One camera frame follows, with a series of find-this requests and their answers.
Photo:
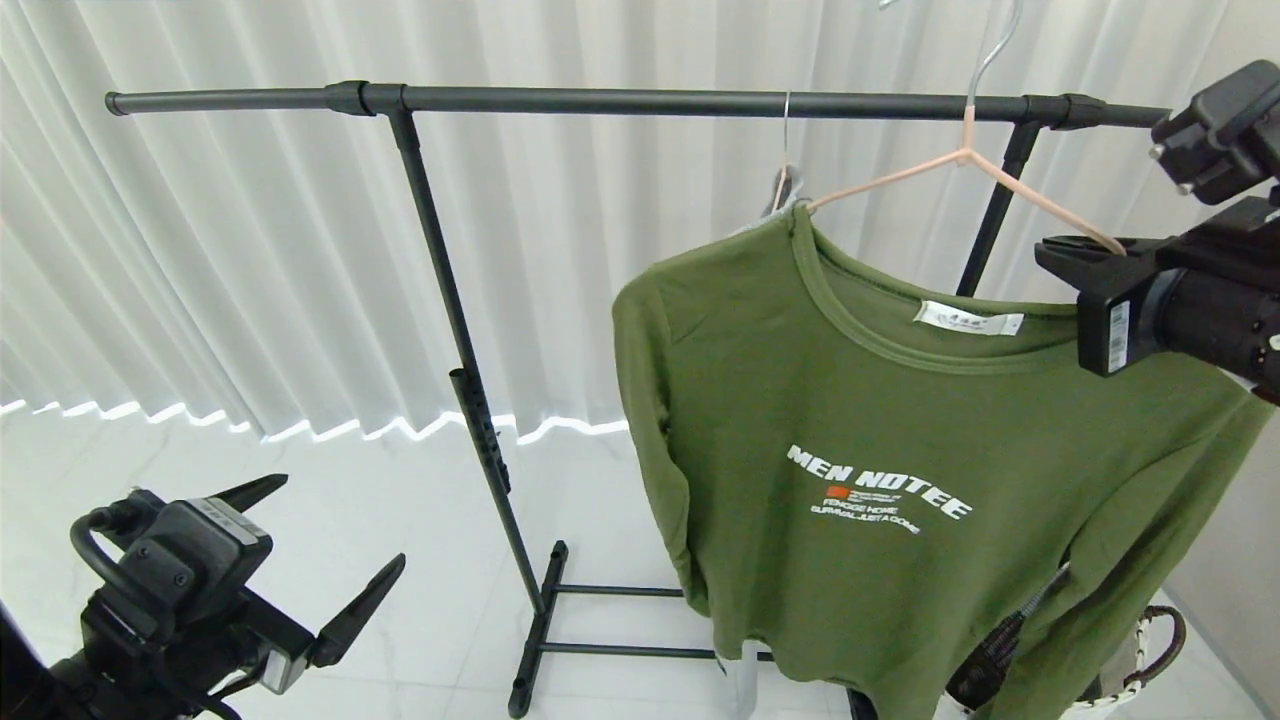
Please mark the pale grey shorts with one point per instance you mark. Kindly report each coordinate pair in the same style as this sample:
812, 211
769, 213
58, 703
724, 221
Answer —
745, 680

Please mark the green garment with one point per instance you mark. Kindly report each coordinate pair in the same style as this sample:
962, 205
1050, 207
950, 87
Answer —
850, 400

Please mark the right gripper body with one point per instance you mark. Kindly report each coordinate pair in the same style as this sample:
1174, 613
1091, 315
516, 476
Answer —
1200, 320

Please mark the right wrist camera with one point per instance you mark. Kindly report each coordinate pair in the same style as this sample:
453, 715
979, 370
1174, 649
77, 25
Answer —
1220, 130

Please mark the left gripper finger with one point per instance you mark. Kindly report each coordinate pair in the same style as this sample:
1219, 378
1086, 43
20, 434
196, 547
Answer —
355, 620
250, 495

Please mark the white laundry basket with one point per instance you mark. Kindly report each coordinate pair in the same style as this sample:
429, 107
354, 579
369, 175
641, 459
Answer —
1130, 670

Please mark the pink clothes hanger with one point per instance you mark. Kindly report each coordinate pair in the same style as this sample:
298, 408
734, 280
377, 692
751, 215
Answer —
965, 150
786, 130

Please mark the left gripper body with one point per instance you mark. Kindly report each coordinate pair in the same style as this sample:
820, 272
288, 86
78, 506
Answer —
200, 670

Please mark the black clothes rack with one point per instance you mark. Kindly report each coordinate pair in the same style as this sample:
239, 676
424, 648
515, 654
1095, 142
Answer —
600, 100

